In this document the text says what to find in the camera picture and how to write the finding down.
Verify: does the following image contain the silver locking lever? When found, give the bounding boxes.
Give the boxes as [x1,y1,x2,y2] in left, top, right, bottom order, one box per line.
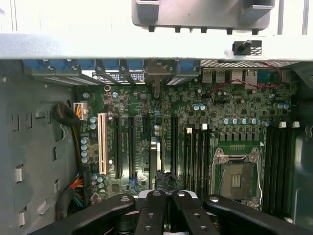
[255,156,264,200]

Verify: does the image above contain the CPU socket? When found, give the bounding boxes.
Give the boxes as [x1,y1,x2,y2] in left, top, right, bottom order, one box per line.
[211,148,265,206]

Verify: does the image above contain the white expansion slot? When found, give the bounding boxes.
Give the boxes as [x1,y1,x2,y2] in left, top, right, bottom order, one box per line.
[97,112,109,175]

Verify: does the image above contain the long black expansion slot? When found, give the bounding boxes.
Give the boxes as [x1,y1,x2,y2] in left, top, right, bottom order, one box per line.
[114,115,123,179]
[128,116,136,179]
[171,116,179,176]

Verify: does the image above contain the white power connector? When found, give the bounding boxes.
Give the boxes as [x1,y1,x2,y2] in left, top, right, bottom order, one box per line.
[73,102,88,121]

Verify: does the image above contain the green motherboard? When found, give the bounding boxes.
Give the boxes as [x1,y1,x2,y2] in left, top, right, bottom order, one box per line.
[73,82,298,221]

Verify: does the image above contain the blue slot retention clip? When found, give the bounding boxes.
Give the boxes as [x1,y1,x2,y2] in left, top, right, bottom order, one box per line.
[178,60,200,73]
[77,59,95,71]
[52,59,74,72]
[23,59,47,74]
[102,59,120,74]
[127,59,145,74]

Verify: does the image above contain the open black PC case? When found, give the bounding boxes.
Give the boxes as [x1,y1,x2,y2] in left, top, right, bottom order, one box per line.
[0,31,313,235]

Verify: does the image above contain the grey parts rack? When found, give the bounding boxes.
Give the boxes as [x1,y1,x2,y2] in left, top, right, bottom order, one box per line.
[131,0,272,34]

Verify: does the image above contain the coloured power wires bundle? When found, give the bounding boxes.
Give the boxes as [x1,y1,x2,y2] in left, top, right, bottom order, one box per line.
[69,177,85,207]

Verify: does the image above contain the black sleeved power cable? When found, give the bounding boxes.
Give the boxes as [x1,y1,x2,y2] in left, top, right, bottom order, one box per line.
[51,102,80,126]

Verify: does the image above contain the red and black twisted wire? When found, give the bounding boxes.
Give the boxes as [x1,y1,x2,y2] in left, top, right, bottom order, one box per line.
[202,61,284,98]

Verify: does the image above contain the black intrusion switch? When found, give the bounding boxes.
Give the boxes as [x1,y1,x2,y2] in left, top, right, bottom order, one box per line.
[232,40,262,56]

